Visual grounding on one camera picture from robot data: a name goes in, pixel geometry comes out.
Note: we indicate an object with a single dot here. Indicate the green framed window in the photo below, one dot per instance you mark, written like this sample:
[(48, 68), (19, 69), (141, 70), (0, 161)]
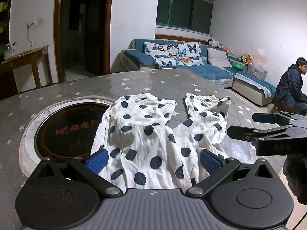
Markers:
[(182, 12)]

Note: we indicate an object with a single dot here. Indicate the grey star tablecloth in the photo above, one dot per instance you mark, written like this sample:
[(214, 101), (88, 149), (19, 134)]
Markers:
[(168, 81)]

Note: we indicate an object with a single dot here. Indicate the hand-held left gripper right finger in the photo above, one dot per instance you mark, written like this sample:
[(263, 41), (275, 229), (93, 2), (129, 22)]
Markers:
[(209, 163)]

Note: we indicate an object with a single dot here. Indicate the black white plush toy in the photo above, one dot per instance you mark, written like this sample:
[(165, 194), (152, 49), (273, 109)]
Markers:
[(214, 43)]

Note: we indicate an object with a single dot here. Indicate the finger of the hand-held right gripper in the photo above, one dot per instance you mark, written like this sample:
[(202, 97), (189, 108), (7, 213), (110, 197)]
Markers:
[(239, 134), (263, 118)]

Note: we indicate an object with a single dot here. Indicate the brown wooden door frame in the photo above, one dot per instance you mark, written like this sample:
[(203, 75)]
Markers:
[(57, 40)]

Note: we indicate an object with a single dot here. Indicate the blue sofa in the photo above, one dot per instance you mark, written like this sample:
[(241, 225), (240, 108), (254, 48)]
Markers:
[(211, 70)]

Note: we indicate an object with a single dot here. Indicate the white wall outlet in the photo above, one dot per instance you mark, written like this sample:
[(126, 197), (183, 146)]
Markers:
[(32, 24)]

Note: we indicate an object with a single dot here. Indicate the white navy polka dot pants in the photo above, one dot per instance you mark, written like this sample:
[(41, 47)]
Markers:
[(144, 143)]

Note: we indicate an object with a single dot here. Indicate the glass pitcher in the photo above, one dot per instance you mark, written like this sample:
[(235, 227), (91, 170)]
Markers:
[(7, 50)]

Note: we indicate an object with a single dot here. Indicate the grey pillow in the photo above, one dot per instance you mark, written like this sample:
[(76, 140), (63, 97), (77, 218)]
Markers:
[(218, 58)]

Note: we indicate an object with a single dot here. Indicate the black round hotpot burner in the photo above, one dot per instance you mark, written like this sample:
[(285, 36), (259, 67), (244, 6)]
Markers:
[(64, 129)]

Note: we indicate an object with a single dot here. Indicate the person's right hand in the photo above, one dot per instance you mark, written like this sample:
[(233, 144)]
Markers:
[(296, 179)]

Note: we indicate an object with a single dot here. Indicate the wooden stool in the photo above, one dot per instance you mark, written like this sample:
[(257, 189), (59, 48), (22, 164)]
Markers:
[(281, 107)]

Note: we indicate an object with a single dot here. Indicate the butterfly print pillow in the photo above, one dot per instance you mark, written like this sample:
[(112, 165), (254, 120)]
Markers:
[(190, 54), (159, 54)]

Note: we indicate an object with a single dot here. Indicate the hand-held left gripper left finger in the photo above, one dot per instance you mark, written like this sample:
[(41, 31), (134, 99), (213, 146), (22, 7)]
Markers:
[(97, 163)]

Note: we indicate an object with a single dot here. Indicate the wooden side table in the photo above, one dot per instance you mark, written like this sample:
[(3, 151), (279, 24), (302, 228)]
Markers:
[(28, 55)]

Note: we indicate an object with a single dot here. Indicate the clear storage box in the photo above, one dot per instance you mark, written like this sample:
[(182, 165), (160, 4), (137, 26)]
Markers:
[(257, 70)]

